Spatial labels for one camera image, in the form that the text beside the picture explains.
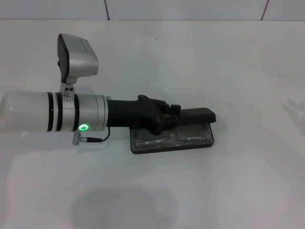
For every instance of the black glasses case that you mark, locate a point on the black glasses case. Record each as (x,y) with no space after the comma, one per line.
(197,113)

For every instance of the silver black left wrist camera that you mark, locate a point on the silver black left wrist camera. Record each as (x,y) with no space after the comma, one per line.
(81,55)

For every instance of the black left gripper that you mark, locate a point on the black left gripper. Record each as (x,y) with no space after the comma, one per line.
(128,112)

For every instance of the camera mounting bracket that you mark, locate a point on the camera mounting bracket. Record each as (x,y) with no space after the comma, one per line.
(68,91)

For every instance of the clear white glasses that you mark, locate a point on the clear white glasses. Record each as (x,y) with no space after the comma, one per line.
(190,138)

